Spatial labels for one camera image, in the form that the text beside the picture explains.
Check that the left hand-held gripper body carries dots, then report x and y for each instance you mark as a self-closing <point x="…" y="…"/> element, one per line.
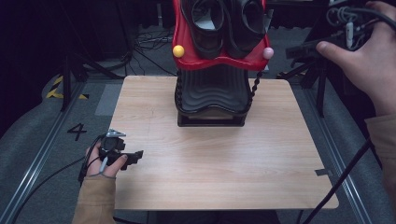
<point x="112" y="146"/>

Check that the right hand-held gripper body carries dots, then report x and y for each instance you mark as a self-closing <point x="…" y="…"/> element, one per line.
<point x="348" y="28"/>

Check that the black leather shoe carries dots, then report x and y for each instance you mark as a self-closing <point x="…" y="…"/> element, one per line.
<point x="246" y="40"/>
<point x="205" y="43"/>

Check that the red and black shoe rack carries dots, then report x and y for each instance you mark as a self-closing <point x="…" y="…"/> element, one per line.
<point x="214" y="90"/>

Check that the person's left hand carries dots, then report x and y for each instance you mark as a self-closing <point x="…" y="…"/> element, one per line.
<point x="96" y="165"/>

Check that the person's right hand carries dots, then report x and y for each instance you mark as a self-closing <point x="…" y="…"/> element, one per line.
<point x="370" y="65"/>

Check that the black metal stand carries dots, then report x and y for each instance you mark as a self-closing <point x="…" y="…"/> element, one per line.
<point x="320" y="93"/>
<point x="66" y="84"/>

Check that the yellow and black floor tape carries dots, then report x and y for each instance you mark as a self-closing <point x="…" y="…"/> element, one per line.
<point x="54" y="92"/>

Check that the grey tape strip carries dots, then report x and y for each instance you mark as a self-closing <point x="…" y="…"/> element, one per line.
<point x="322" y="172"/>

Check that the silver floor rail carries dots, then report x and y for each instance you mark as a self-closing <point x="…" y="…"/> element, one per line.
<point x="348" y="189"/>
<point x="40" y="158"/>

